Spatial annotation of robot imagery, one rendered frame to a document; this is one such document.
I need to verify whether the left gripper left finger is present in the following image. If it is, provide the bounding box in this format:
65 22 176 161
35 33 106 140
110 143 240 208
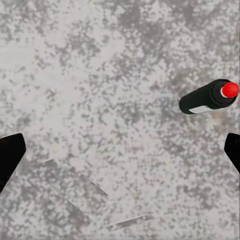
0 133 26 192

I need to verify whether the insectifuge atomizer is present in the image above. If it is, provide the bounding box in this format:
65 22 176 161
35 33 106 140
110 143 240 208
179 78 240 115

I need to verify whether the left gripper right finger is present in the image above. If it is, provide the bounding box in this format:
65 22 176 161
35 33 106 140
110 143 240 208
224 132 240 172

